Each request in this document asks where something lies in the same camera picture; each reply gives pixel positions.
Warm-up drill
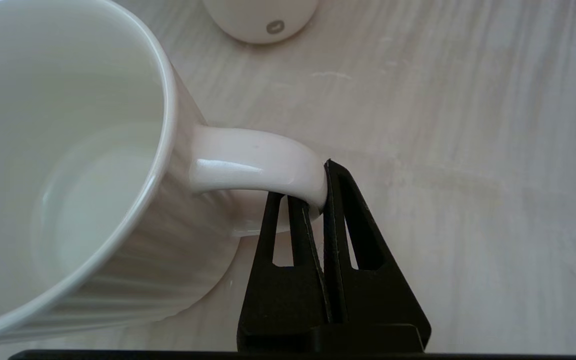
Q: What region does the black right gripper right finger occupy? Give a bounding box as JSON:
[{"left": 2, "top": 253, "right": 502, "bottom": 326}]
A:
[{"left": 322, "top": 159, "right": 432, "bottom": 351}]

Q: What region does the white handleless cup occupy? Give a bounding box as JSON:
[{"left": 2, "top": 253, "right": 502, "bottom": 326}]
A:
[{"left": 202, "top": 0, "right": 319, "bottom": 45}]

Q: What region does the white ribbed mug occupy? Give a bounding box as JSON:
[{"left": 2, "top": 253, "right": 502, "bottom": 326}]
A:
[{"left": 0, "top": 0, "right": 330, "bottom": 349}]

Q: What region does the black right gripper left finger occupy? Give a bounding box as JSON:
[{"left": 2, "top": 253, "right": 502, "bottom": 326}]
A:
[{"left": 237, "top": 191, "right": 333, "bottom": 352}]

